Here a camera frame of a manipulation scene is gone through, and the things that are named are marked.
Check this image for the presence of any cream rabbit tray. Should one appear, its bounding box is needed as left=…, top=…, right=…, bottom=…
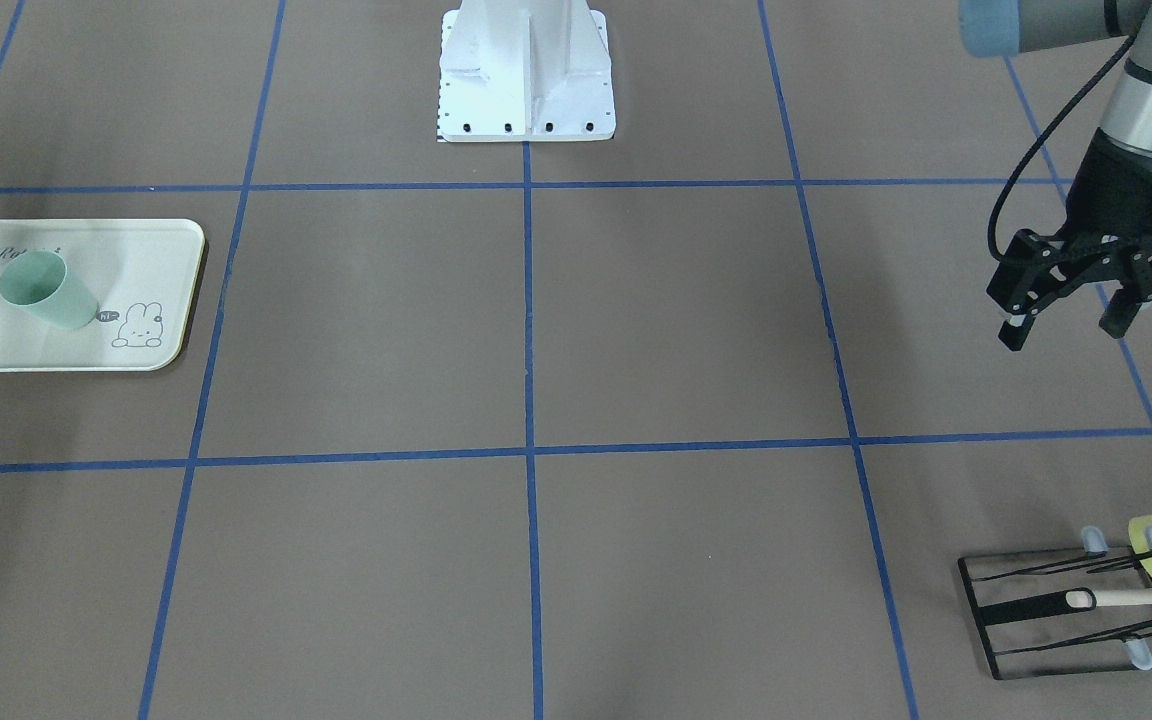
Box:
left=0, top=219, right=206, bottom=373

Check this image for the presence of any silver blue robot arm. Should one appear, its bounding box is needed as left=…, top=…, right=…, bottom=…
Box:
left=957, top=1, right=1152, bottom=351

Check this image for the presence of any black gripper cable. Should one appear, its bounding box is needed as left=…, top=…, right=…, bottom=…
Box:
left=987, top=35, right=1137, bottom=266

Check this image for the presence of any pale green cup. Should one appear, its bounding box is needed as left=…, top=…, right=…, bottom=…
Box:
left=0, top=250, right=100, bottom=331

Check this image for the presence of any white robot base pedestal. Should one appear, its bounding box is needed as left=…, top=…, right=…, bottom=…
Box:
left=435, top=1, right=617, bottom=143

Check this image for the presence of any black wire cup rack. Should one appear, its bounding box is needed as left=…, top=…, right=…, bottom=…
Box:
left=957, top=525, right=1152, bottom=680

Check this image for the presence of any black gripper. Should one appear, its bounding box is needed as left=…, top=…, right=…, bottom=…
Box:
left=986, top=131, right=1152, bottom=353

